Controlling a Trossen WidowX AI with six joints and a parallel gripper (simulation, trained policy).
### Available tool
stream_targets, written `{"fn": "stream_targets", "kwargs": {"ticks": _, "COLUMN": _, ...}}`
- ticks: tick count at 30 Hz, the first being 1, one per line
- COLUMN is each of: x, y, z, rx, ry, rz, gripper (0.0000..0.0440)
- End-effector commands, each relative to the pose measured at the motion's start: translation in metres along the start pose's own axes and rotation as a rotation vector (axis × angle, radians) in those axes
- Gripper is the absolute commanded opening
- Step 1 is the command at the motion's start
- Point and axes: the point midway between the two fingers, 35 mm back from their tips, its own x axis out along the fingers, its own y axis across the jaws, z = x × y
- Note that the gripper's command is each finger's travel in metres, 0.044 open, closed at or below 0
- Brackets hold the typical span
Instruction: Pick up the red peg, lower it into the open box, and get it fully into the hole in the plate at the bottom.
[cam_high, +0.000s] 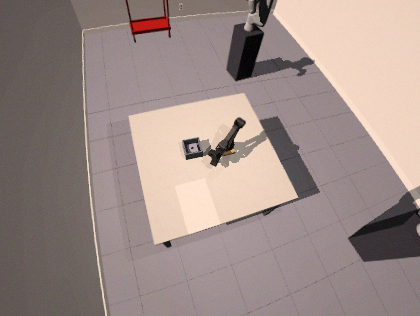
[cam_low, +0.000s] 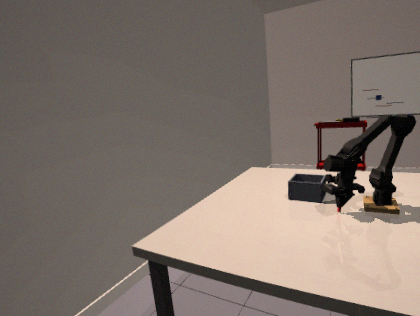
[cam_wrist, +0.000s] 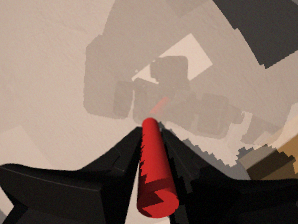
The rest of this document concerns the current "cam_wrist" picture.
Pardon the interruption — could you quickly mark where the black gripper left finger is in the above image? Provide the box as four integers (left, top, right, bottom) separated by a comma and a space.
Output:
0, 127, 144, 224

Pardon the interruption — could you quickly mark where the red peg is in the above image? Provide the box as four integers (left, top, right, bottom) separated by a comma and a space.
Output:
137, 117, 180, 218

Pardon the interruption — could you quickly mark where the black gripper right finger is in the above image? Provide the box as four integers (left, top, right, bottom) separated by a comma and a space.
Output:
161, 129, 298, 224

